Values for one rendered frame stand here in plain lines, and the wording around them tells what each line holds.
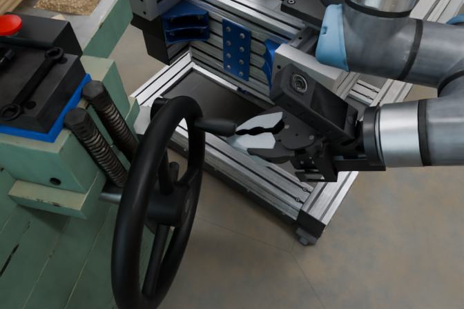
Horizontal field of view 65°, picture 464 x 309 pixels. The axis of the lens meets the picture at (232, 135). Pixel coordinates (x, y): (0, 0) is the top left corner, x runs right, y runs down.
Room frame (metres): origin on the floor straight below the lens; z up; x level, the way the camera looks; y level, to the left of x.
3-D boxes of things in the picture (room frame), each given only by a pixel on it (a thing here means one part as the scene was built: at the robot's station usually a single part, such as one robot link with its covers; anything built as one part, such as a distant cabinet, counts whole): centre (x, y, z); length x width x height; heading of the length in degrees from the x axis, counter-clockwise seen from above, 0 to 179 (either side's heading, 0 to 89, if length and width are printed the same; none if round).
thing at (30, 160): (0.28, 0.22, 0.91); 0.15 x 0.14 x 0.09; 167
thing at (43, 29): (0.28, 0.22, 0.99); 0.13 x 0.11 x 0.06; 167
